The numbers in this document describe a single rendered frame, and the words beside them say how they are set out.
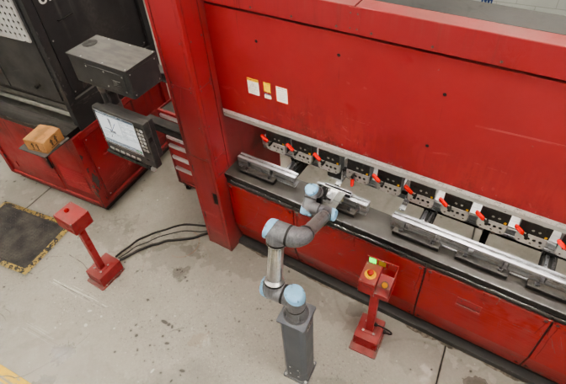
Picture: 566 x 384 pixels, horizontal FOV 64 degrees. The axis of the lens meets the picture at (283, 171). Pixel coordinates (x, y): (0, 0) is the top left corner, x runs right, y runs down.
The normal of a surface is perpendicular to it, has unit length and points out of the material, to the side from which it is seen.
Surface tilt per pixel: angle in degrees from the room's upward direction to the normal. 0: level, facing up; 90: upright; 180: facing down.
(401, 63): 90
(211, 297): 0
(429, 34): 90
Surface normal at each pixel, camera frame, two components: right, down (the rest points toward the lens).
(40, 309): -0.06, -0.73
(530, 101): -0.53, 0.61
